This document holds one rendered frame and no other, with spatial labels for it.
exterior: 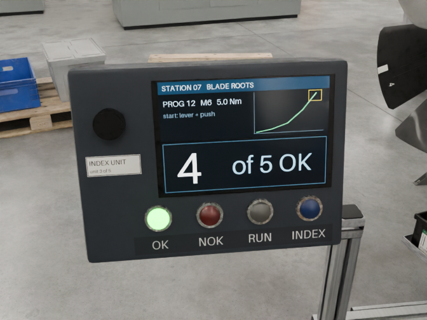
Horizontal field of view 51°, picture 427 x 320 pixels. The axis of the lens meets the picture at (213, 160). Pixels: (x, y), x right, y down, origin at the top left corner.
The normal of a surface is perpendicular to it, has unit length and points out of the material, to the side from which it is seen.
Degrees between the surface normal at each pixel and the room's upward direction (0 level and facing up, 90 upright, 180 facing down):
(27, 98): 90
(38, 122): 90
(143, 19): 90
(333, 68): 75
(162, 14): 90
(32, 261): 0
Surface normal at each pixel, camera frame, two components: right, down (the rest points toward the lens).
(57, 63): 0.41, 0.43
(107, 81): 0.10, 0.24
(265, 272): 0.00, -0.88
